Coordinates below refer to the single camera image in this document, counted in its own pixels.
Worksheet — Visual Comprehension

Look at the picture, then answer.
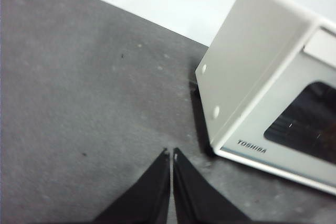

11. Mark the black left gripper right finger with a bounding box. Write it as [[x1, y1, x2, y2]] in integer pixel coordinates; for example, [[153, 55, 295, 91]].
[[172, 147, 250, 224]]

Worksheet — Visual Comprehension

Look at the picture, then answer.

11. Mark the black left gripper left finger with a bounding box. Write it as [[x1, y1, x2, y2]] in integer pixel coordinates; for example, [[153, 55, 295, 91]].
[[93, 147, 171, 224]]

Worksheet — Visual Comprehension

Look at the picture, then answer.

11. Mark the glass oven door with handle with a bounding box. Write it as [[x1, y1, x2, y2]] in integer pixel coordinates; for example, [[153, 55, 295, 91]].
[[219, 24, 336, 192]]

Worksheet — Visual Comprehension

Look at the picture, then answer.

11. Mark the white Toshiba toaster oven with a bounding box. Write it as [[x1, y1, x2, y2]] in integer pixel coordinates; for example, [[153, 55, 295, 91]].
[[195, 0, 336, 196]]

